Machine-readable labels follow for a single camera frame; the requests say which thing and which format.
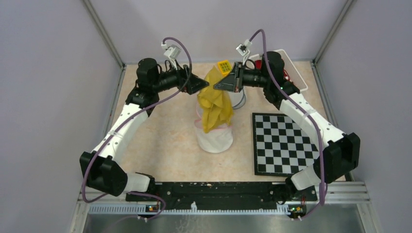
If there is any yellow satin bra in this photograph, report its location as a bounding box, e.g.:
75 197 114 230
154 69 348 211
197 67 234 133

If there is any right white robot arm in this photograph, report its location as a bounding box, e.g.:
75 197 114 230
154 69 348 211
214 51 361 200

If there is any white plastic basket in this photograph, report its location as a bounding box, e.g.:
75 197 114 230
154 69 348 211
249 49 309 92

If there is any red satin bra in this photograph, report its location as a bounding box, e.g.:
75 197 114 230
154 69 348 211
247 58 292 87

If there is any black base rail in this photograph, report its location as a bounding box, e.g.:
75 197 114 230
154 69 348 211
125 182 318 210

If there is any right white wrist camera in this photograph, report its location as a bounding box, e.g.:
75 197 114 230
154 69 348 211
236 39 252 65

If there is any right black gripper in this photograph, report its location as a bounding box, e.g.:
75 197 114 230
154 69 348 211
214 62 270 93

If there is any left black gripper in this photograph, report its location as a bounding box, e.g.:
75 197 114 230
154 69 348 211
152 59 208 94

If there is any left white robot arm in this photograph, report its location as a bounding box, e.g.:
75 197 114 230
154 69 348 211
80 58 209 201

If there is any yellow toy block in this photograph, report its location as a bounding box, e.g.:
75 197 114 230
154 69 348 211
217 60 232 76

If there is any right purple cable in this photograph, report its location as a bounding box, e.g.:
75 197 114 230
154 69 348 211
248 29 328 221

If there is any black white checkerboard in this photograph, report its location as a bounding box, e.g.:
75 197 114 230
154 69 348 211
252 113 319 177

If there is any white toothed cable strip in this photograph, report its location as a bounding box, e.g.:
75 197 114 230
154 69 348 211
88 204 290 215

